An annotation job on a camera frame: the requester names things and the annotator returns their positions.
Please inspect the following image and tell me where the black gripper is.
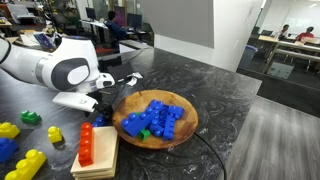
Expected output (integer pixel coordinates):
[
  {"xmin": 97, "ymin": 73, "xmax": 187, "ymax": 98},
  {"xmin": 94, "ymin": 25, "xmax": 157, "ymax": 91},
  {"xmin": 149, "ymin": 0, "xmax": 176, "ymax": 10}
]
[{"xmin": 94, "ymin": 89, "xmax": 115, "ymax": 117}]

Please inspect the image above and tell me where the yellow two-stud building block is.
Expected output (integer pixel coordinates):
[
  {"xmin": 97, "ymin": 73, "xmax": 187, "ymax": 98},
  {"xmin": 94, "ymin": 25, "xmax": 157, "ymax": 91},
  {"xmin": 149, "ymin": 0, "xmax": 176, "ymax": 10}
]
[{"xmin": 0, "ymin": 121, "xmax": 21, "ymax": 140}]

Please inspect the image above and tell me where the person in red shirt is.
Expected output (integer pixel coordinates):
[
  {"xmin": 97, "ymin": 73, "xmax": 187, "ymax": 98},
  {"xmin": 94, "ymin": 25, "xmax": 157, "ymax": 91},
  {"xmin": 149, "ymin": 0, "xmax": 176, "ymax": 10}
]
[{"xmin": 295, "ymin": 26, "xmax": 316, "ymax": 42}]

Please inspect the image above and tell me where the grey office printer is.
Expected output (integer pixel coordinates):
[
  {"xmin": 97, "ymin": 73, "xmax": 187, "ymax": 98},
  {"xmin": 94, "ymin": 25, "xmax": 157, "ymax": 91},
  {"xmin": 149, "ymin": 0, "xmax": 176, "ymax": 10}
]
[{"xmin": 6, "ymin": 2, "xmax": 37, "ymax": 25}]

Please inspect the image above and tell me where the small green building block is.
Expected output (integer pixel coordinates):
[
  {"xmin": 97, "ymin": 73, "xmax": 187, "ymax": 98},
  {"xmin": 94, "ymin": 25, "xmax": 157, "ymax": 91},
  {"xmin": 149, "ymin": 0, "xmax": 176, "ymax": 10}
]
[{"xmin": 138, "ymin": 129, "xmax": 152, "ymax": 141}]

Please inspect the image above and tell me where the small yellow building block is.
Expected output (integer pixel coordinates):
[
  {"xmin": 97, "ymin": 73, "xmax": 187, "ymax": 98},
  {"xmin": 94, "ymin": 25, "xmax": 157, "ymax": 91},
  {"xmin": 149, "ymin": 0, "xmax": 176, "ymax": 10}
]
[{"xmin": 47, "ymin": 125, "xmax": 64, "ymax": 145}]

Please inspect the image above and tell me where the light wooden board stack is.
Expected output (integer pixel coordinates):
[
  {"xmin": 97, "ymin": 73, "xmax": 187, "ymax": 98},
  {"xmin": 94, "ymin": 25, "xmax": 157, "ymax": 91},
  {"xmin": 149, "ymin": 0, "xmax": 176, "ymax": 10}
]
[{"xmin": 69, "ymin": 125, "xmax": 120, "ymax": 180}]

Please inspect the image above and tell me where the seated person in blue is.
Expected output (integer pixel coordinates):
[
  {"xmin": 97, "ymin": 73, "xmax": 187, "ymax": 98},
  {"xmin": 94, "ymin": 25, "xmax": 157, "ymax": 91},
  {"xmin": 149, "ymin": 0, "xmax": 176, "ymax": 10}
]
[{"xmin": 104, "ymin": 10, "xmax": 129, "ymax": 43}]

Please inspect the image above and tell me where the long red building block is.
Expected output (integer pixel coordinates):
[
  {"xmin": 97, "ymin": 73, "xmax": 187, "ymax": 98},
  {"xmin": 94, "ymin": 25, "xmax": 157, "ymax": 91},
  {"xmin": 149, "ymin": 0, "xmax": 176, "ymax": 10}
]
[{"xmin": 77, "ymin": 121, "xmax": 95, "ymax": 168}]

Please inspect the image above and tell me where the person in light shirt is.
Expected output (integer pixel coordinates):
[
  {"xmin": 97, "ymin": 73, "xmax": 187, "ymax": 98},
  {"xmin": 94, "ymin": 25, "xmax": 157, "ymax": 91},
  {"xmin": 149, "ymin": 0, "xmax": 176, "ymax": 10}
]
[{"xmin": 277, "ymin": 23, "xmax": 290, "ymax": 40}]

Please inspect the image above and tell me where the long wooden office table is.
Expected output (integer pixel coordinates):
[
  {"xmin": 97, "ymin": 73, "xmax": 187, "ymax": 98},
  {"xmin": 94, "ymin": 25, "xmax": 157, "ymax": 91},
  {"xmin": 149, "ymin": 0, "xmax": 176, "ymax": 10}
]
[{"xmin": 258, "ymin": 34, "xmax": 320, "ymax": 74}]

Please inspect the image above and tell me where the small blue building block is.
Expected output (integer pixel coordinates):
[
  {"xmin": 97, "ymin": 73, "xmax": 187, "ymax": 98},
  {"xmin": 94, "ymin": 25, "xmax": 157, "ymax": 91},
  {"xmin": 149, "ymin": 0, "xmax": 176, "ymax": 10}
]
[{"xmin": 91, "ymin": 114, "xmax": 109, "ymax": 128}]

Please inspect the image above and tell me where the big blue block in bowl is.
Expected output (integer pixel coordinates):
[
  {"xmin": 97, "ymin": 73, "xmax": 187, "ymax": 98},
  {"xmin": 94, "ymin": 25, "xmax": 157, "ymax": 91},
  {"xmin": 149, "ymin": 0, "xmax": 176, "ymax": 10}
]
[{"xmin": 120, "ymin": 106, "xmax": 160, "ymax": 138}]

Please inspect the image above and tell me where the long blue building block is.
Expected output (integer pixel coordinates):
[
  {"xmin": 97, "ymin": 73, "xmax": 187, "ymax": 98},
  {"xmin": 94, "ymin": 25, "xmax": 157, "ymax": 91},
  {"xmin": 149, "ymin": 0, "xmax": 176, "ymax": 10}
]
[{"xmin": 162, "ymin": 114, "xmax": 177, "ymax": 141}]

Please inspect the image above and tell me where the yellow three-stud building block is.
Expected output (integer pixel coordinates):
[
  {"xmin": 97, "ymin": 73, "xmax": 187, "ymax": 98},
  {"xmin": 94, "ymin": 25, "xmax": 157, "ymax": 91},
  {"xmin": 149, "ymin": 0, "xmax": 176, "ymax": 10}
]
[{"xmin": 3, "ymin": 148, "xmax": 48, "ymax": 180}]

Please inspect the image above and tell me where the white wrist mount plate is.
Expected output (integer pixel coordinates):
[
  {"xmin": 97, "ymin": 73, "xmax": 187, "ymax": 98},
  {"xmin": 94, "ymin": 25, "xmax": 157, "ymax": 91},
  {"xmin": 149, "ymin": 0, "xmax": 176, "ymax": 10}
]
[{"xmin": 52, "ymin": 91, "xmax": 98, "ymax": 113}]

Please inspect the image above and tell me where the round wooden bowl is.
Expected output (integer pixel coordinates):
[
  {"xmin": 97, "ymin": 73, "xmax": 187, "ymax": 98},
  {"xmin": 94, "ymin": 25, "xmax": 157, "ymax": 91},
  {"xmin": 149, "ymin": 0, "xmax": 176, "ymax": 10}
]
[{"xmin": 112, "ymin": 89, "xmax": 199, "ymax": 150}]

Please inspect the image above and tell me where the black cable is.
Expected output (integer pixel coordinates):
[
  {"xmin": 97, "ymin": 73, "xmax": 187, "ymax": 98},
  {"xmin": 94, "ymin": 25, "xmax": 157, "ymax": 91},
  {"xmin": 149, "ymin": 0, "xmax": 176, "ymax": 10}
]
[{"xmin": 193, "ymin": 131, "xmax": 228, "ymax": 180}]

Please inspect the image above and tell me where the black box on table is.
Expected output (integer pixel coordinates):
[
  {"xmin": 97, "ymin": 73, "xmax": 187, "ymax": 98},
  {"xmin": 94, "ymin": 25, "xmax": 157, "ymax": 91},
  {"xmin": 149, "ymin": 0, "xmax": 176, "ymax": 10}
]
[{"xmin": 97, "ymin": 53, "xmax": 135, "ymax": 82}]

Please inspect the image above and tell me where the blue waste bin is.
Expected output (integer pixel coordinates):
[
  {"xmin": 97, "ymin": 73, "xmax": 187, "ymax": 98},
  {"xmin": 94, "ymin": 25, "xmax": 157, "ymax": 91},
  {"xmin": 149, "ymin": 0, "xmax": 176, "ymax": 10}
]
[{"xmin": 238, "ymin": 44, "xmax": 259, "ymax": 70}]

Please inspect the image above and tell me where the white paper tag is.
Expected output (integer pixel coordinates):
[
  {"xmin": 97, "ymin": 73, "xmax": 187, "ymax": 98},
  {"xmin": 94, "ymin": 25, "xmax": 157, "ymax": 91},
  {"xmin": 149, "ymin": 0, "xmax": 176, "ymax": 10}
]
[{"xmin": 126, "ymin": 71, "xmax": 144, "ymax": 87}]

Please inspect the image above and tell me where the large blue building block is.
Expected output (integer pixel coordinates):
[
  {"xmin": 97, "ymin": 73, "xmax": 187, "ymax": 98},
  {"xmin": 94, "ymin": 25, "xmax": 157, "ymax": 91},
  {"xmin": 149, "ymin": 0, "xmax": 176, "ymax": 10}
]
[{"xmin": 0, "ymin": 137, "xmax": 20, "ymax": 164}]

